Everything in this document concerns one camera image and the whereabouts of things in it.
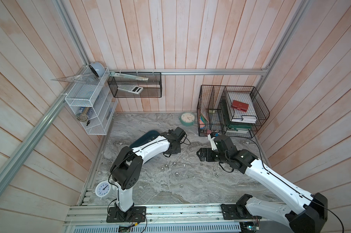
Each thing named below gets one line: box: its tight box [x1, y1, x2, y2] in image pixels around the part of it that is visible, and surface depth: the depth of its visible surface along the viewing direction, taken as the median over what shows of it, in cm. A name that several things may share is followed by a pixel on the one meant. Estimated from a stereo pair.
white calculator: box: [117, 84, 144, 95], surface depth 100 cm
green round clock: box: [178, 111, 196, 127], surface depth 116 cm
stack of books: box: [220, 92, 257, 134], surface depth 100 cm
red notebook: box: [231, 99, 249, 113], surface depth 95 cm
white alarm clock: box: [93, 180, 112, 201], surface depth 79 cm
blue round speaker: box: [89, 61, 106, 78], surface depth 85 cm
